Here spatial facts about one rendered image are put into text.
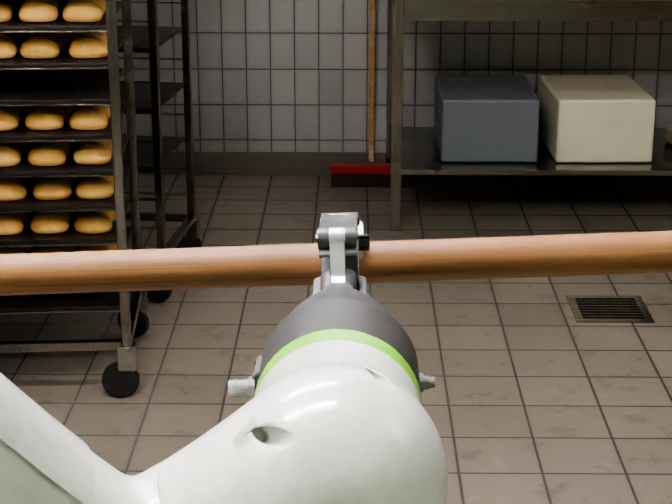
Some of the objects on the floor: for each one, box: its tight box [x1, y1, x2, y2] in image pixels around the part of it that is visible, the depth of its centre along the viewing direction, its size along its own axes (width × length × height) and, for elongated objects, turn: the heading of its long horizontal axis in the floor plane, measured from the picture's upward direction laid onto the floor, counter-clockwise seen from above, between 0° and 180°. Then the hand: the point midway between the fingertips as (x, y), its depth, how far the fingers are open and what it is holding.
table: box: [386, 0, 672, 231], centre depth 558 cm, size 220×80×90 cm, turn 89°
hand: (343, 264), depth 105 cm, fingers closed on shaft, 3 cm apart
